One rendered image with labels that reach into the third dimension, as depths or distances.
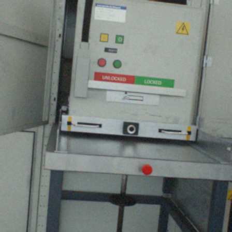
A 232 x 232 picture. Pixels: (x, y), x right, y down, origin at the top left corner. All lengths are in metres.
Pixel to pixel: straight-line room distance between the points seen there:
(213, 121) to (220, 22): 0.49
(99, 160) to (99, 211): 0.79
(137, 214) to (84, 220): 0.27
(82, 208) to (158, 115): 0.67
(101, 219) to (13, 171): 0.49
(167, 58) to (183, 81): 0.11
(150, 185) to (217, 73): 0.64
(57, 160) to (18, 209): 0.79
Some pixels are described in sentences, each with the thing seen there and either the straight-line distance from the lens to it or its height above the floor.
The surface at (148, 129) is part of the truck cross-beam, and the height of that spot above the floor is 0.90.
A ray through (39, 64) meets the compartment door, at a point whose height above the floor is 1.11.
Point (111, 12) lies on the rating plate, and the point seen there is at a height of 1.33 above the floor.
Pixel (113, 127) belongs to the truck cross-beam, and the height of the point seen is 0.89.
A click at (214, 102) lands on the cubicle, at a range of 1.94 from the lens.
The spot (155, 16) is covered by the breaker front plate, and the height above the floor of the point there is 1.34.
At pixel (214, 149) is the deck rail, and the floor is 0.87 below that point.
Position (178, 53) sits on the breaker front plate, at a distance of 1.54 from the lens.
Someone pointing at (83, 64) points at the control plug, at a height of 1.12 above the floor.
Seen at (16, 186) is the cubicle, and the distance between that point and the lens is 1.89.
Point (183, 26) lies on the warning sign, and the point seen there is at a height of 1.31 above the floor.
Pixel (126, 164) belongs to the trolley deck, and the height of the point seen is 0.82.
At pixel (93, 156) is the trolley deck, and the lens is 1.16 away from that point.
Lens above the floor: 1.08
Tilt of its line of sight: 6 degrees down
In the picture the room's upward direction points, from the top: 5 degrees clockwise
